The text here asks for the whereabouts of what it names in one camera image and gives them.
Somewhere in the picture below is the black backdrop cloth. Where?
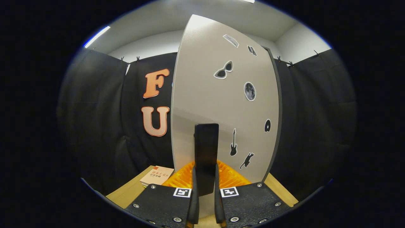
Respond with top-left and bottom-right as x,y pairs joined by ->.
57,47 -> 358,203

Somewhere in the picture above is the black door handle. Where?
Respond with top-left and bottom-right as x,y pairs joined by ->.
194,123 -> 219,197

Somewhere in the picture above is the beige book with orange print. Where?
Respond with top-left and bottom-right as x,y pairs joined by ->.
140,165 -> 175,187

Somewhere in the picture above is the beige shoe cabinet door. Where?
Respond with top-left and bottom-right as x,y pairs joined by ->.
171,14 -> 280,219

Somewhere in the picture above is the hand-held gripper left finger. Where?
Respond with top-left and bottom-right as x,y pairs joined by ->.
125,161 -> 200,228

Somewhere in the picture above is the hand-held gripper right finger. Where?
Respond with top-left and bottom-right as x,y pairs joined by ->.
215,160 -> 291,228

